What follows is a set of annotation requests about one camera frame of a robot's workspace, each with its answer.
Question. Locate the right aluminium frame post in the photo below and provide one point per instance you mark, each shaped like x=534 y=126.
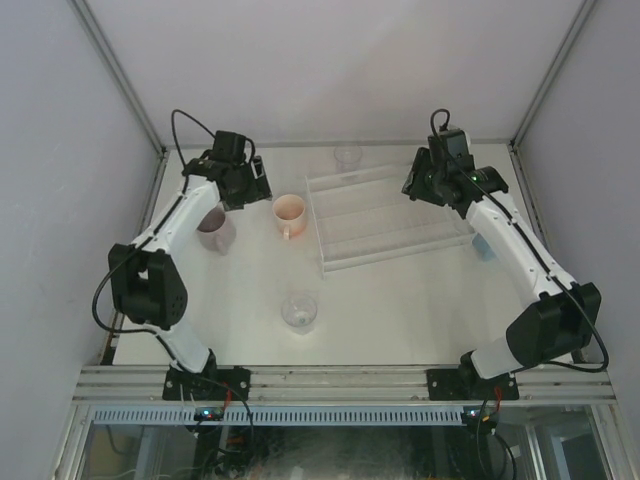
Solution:
x=561 y=56

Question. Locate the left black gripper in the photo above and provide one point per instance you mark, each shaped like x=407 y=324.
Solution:
x=255 y=183

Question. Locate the light blue mug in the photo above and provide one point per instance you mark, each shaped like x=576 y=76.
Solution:
x=482 y=248

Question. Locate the pink ceramic mug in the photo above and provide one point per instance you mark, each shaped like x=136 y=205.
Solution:
x=290 y=215

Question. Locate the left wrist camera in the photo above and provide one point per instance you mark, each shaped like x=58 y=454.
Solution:
x=228 y=147

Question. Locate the aluminium front rail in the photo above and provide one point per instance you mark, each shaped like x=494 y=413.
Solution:
x=350 y=385

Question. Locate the left aluminium frame post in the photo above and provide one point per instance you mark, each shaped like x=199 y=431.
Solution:
x=101 y=44

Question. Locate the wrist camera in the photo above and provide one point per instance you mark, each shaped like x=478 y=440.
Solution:
x=448 y=144
x=228 y=147

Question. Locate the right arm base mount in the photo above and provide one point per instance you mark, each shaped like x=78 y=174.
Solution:
x=464 y=383

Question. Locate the aluminium frame post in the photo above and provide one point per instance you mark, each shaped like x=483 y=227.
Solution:
x=561 y=56
x=101 y=44

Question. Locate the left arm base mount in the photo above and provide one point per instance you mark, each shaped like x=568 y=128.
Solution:
x=214 y=383

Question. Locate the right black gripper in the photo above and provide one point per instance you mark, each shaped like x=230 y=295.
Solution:
x=417 y=177

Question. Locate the clear acrylic dish rack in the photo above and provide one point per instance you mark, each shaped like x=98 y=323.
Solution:
x=362 y=217

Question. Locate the blue slotted cable duct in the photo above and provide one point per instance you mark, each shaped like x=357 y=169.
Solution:
x=270 y=416

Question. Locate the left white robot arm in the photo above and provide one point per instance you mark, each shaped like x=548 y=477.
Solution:
x=146 y=285

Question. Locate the clear glass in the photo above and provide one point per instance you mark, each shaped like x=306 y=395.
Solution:
x=299 y=312
x=348 y=158

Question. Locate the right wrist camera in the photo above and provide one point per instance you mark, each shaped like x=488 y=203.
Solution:
x=448 y=144

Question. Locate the clear glass near front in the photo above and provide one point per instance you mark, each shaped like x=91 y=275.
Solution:
x=299 y=312

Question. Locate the lilac ceramic mug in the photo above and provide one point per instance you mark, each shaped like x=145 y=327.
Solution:
x=216 y=232

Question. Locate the clear glass at back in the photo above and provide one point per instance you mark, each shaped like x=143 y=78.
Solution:
x=348 y=158

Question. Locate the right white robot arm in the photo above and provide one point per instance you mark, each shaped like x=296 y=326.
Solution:
x=558 y=313

